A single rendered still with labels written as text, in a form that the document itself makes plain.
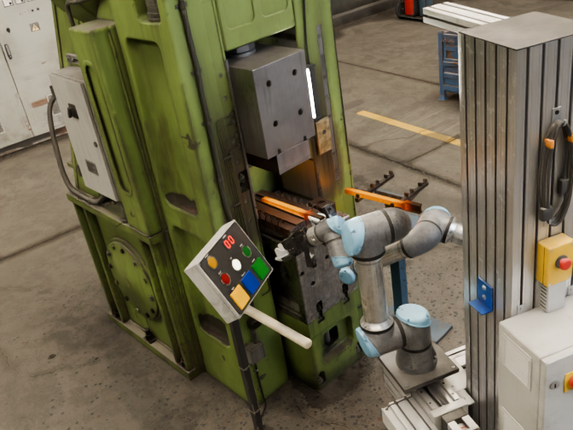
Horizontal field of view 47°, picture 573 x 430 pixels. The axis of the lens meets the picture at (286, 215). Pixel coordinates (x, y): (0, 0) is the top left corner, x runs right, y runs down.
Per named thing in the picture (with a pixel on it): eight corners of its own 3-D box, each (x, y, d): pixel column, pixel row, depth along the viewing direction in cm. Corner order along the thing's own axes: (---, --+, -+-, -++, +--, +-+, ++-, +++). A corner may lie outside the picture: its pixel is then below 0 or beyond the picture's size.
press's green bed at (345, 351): (366, 355, 368) (357, 287, 346) (319, 393, 348) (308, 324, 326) (298, 318, 406) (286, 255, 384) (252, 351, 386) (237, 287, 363)
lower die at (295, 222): (321, 223, 321) (318, 208, 316) (291, 242, 310) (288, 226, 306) (264, 201, 349) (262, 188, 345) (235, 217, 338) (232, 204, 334)
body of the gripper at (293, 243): (286, 234, 268) (308, 223, 261) (298, 250, 270) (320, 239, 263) (279, 243, 262) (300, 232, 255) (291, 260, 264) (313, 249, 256)
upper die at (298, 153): (311, 158, 303) (308, 138, 299) (280, 175, 293) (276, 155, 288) (252, 140, 332) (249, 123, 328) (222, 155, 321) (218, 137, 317)
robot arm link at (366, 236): (408, 354, 231) (393, 217, 207) (369, 368, 228) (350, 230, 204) (392, 335, 241) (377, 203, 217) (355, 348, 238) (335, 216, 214)
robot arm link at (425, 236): (438, 255, 253) (346, 291, 285) (447, 240, 262) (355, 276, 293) (422, 231, 251) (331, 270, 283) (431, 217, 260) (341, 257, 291)
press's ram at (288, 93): (328, 128, 306) (318, 43, 287) (268, 159, 285) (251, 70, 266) (269, 113, 335) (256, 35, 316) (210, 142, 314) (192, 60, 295)
